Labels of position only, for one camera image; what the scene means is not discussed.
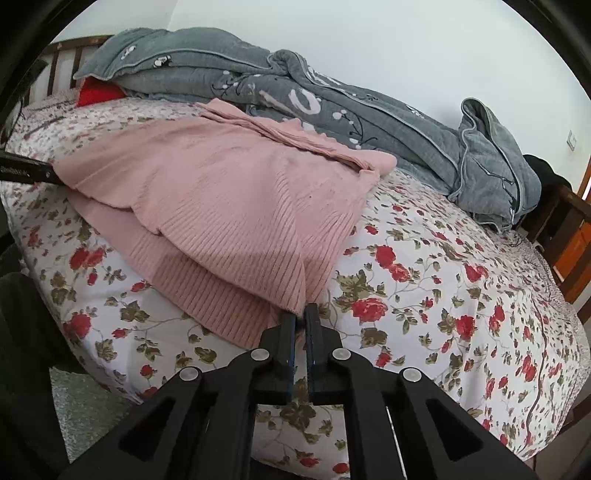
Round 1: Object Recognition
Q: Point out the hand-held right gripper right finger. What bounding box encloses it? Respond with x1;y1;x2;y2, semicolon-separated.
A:
303;303;539;480

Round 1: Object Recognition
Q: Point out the pink knit sweater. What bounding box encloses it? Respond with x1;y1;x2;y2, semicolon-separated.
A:
50;98;398;350

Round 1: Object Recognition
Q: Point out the grey rug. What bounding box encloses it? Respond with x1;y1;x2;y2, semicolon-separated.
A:
48;366;140;465

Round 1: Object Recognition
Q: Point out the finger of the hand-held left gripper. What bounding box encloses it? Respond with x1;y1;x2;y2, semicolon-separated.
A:
0;154;64;186

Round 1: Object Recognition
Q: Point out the orange wooden door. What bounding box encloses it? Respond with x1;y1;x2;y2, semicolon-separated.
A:
553;161;591;280

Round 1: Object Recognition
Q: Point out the red pillow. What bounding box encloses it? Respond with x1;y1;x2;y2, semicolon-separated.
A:
76;78;128;107

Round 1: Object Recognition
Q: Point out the dark cloth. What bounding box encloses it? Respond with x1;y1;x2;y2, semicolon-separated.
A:
523;154;573;197

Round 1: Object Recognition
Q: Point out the wooden headboard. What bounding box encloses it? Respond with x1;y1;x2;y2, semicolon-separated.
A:
43;34;114;100

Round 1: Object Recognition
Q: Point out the floral bedsheet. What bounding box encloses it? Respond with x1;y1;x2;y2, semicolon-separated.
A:
0;88;591;480

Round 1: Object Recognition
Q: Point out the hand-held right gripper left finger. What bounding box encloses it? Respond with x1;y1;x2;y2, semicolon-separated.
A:
60;313;297;480

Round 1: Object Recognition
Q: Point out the person's dark clothing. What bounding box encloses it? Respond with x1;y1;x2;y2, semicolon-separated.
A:
0;271;71;480

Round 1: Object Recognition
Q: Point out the grey printed quilt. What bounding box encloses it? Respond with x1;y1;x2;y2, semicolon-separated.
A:
73;27;542;232

